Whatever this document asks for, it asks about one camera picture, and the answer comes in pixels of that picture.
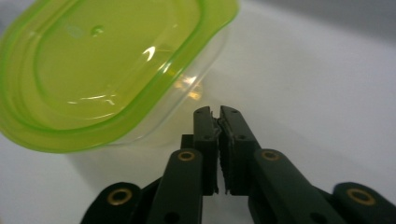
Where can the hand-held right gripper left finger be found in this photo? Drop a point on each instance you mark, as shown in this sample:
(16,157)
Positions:
(186,180)

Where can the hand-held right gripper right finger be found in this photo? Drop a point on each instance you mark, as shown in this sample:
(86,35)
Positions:
(258,174)

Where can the green lidded food container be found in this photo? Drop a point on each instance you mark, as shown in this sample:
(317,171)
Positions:
(93,77)

